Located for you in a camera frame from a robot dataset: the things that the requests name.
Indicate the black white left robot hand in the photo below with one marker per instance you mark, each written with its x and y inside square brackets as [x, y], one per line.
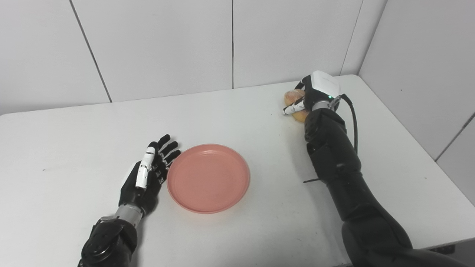
[139, 196]

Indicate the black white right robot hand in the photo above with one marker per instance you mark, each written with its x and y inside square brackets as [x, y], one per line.
[323, 83]

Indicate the golden sugared bread roll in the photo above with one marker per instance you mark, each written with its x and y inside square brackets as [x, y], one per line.
[292, 95]

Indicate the pink round plate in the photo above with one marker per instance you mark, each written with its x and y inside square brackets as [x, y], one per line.
[207, 178]

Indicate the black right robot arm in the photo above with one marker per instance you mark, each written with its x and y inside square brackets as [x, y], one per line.
[345, 178]

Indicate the black table frame rail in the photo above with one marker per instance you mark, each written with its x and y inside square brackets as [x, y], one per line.
[441, 249]

